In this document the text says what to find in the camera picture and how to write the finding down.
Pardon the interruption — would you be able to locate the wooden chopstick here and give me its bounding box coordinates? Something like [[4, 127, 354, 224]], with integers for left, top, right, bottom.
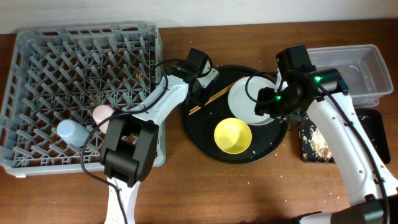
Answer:
[[188, 106, 204, 116], [201, 81, 236, 107]]

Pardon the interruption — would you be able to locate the yellow bowl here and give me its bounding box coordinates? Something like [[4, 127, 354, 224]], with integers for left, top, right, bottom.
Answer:
[[213, 118, 252, 154]]

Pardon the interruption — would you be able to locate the pink plastic cup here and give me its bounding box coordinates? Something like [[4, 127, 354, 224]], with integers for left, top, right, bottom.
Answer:
[[92, 105, 114, 134]]

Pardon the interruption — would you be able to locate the light blue plastic cup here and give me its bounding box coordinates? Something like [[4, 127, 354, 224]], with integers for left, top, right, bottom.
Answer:
[[57, 119, 89, 147]]

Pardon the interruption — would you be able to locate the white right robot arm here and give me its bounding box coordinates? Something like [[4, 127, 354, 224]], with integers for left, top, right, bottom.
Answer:
[[254, 68, 397, 223]]

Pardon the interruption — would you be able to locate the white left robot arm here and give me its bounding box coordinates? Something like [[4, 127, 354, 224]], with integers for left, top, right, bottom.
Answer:
[[100, 75, 191, 223]]

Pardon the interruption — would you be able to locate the clear plastic waste bin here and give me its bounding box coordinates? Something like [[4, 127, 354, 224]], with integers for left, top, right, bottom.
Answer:
[[307, 44, 394, 108]]

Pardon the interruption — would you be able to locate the grey plastic dishwasher rack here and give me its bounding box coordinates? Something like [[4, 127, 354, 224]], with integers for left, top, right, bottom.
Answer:
[[1, 23, 163, 178]]

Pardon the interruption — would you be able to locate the round black tray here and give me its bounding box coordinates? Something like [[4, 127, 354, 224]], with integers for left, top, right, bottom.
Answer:
[[181, 65, 289, 165]]

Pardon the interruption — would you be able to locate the white round plate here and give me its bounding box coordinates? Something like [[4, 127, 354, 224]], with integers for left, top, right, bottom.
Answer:
[[228, 76, 275, 126]]

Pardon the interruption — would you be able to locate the food scraps pile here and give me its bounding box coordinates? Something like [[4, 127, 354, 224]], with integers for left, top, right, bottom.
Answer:
[[299, 117, 334, 163]]

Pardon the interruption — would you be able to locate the black rectangular tray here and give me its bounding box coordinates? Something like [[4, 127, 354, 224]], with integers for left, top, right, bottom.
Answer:
[[300, 107, 391, 166]]

